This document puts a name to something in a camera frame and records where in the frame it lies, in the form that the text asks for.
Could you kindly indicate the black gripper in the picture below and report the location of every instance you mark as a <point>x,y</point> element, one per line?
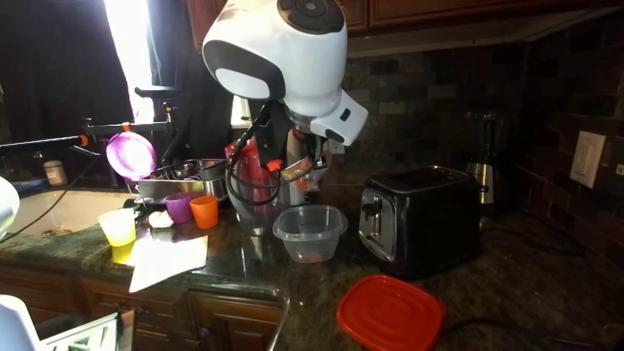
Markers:
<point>285,137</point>

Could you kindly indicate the clear bag of colourful candy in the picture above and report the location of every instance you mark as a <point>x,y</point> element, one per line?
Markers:
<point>296,170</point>

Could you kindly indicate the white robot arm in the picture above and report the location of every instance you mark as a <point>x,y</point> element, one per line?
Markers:
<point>304,59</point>

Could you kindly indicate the clear plastic bowl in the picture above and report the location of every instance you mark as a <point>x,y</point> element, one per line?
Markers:
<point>310,235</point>

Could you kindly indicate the clear water pitcher red lid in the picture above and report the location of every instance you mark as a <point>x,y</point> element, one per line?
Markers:
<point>250,188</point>

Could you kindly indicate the steel pot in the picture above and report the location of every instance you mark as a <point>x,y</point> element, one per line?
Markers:
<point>211,176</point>

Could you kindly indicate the orange plastic cup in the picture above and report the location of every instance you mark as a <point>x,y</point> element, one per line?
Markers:
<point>205,213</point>

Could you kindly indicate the purple plastic cup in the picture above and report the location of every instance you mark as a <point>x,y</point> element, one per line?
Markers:
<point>177,209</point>

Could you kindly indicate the metal dish pan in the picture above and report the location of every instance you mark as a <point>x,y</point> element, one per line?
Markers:
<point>166,188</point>

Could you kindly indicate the small white lid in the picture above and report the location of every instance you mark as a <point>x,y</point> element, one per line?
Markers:
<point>160,219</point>

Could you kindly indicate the purple round plate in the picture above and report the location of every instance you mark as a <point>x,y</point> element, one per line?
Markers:
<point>129,157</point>

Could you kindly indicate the black and chrome toaster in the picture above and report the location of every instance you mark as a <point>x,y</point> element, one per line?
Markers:
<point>429,221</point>

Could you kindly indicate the bright window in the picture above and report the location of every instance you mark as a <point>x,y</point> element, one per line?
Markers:
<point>133,59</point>

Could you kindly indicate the white paper sheet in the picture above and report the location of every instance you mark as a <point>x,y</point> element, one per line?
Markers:
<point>162,260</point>

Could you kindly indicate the yellow plastic cup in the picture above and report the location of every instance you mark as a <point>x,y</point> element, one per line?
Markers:
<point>117,227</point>

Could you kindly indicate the wooden lower cabinet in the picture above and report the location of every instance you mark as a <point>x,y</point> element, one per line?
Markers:
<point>220,322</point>

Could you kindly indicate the chrome canister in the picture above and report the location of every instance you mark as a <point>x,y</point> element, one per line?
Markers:
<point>482,182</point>

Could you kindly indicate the red plastic lid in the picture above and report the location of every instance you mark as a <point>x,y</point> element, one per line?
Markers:
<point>390,315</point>

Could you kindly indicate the white kitchen sink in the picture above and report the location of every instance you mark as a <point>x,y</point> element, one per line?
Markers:
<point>70,211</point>

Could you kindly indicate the small brown jar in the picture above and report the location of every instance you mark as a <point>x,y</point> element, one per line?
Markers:
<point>55,174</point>

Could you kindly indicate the white lattice rack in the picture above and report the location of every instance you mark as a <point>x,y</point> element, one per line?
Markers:
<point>78,334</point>

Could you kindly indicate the white rounded plastic housing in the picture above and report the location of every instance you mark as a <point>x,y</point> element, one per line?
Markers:
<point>6,205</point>

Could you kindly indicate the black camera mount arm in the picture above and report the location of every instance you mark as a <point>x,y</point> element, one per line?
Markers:
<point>129,125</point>

